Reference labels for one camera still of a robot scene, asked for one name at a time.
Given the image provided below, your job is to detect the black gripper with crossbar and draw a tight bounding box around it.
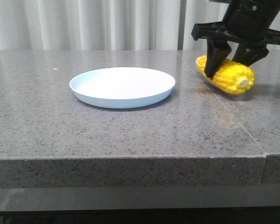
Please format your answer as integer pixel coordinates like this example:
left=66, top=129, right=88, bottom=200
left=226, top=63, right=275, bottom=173
left=191, top=0, right=280, bottom=78

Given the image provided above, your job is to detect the yellow corn cob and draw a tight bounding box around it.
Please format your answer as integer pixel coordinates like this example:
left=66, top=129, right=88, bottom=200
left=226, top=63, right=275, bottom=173
left=196, top=55, right=255, bottom=95

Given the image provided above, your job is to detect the light blue round plate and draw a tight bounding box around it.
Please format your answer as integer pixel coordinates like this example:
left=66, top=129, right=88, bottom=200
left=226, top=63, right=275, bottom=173
left=69, top=67, right=175, bottom=109

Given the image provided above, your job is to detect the white curtain left panel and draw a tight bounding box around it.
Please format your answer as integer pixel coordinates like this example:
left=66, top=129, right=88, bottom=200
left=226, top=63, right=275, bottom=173
left=0, top=0, right=182, bottom=50

